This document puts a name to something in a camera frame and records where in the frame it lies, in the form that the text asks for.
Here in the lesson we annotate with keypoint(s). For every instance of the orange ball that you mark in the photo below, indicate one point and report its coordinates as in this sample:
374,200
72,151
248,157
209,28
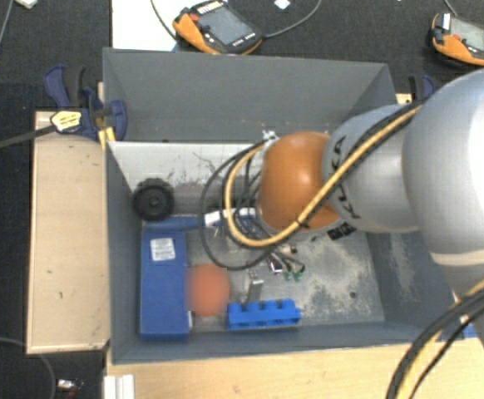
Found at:
207,290

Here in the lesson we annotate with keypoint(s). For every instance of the pale wood flat board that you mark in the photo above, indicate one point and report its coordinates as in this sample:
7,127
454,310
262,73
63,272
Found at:
69,239

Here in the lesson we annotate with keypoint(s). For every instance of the blue toy building block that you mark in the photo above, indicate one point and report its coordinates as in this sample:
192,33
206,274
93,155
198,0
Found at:
263,315

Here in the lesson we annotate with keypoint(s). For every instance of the black toy wheel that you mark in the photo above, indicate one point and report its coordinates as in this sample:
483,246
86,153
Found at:
153,200

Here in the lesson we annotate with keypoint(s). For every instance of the blue box with white label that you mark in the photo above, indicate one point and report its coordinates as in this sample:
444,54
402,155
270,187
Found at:
163,293

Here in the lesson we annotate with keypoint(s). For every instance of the black cylinder on white bracket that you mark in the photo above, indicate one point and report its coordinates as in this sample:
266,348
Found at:
342,232

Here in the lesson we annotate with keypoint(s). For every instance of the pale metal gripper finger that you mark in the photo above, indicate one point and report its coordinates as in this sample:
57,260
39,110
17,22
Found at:
255,290

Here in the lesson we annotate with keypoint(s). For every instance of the grey metal bin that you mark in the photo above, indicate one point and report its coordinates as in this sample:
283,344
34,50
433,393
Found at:
233,98

